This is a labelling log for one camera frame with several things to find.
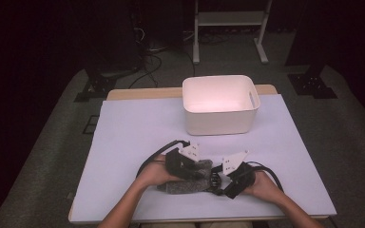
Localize wooden table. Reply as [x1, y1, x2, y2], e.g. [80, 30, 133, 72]
[67, 84, 337, 225]

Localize black square floor frame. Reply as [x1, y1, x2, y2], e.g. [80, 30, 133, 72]
[82, 115, 100, 135]

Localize white metal stand frame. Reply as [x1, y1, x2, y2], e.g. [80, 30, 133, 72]
[192, 0, 274, 66]

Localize white plastic bin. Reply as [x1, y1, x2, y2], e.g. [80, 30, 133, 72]
[182, 74, 261, 137]

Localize person's left hand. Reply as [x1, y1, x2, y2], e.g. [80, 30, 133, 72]
[135, 154, 184, 188]

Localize black floor cables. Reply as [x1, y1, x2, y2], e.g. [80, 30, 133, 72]
[127, 28, 198, 89]

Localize pale lavender table mat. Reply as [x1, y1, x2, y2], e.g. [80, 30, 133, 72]
[70, 93, 337, 224]

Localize person's right hand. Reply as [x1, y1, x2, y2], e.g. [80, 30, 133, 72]
[243, 170, 286, 203]

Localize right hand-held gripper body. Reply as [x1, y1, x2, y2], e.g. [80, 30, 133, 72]
[221, 150, 257, 200]

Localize left hand-held gripper black cable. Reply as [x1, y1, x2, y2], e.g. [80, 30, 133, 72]
[136, 140, 191, 179]

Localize right hand-held gripper black cable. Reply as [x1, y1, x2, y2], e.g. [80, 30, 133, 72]
[245, 161, 284, 193]

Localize grey cloth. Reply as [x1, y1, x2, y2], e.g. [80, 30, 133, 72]
[156, 159, 215, 195]

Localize hand-held gripper black cable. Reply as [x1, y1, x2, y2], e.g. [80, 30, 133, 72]
[245, 161, 284, 193]
[136, 140, 191, 179]

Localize black stand base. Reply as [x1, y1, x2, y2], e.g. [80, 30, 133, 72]
[73, 67, 141, 103]
[287, 65, 338, 100]

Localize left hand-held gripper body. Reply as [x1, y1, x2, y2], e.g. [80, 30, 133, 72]
[164, 142, 202, 179]

